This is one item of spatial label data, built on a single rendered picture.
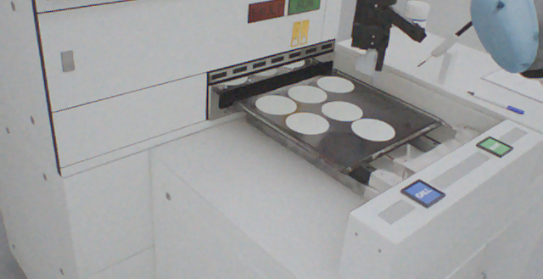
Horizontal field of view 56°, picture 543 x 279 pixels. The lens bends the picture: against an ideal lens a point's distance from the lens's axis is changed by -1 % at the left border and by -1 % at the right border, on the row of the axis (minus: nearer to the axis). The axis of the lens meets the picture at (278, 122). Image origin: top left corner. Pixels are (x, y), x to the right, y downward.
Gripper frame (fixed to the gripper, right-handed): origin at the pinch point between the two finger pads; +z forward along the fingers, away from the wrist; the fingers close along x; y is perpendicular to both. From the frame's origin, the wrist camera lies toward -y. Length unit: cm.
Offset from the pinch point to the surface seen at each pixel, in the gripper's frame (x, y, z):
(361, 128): 7.3, 2.2, 9.3
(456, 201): 39.1, -12.8, 3.6
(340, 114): 2.1, 7.0, 9.2
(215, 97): 3.7, 37.4, 8.0
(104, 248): 26, 59, 40
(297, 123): 9.0, 16.9, 9.2
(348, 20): -273, -2, 71
